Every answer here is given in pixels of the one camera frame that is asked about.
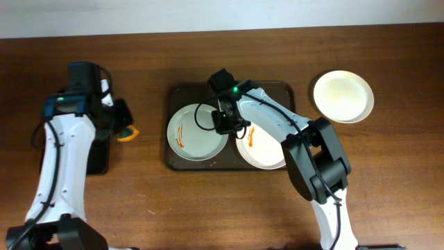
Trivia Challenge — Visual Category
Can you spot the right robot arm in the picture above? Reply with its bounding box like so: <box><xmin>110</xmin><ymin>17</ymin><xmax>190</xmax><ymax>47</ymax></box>
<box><xmin>208</xmin><ymin>69</ymin><xmax>359</xmax><ymax>250</ymax></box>

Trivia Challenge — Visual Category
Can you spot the black rectangular tray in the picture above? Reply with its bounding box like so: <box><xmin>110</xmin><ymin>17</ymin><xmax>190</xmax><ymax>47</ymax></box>
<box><xmin>31</xmin><ymin>132</ymin><xmax>111</xmax><ymax>176</ymax></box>

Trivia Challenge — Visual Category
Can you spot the orange green scrub sponge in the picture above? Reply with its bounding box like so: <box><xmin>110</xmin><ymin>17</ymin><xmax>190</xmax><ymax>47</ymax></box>
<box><xmin>117</xmin><ymin>125</ymin><xmax>139</xmax><ymax>142</ymax></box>

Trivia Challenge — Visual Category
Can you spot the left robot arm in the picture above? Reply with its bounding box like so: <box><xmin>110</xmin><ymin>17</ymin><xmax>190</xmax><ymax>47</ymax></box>
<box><xmin>6</xmin><ymin>62</ymin><xmax>138</xmax><ymax>250</ymax></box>

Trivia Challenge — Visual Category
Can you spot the white plate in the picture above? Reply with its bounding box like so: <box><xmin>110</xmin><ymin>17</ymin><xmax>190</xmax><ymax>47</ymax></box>
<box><xmin>236</xmin><ymin>123</ymin><xmax>285</xmax><ymax>170</ymax></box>
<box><xmin>313</xmin><ymin>70</ymin><xmax>375</xmax><ymax>124</ymax></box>

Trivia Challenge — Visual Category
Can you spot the dark brown serving tray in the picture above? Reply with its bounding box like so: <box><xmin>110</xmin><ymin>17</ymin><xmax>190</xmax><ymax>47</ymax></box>
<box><xmin>164</xmin><ymin>81</ymin><xmax>296</xmax><ymax>171</ymax></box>

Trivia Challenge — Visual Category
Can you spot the pale green plate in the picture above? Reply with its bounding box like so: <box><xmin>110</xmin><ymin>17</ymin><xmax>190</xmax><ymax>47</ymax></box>
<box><xmin>166</xmin><ymin>103</ymin><xmax>228</xmax><ymax>161</ymax></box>

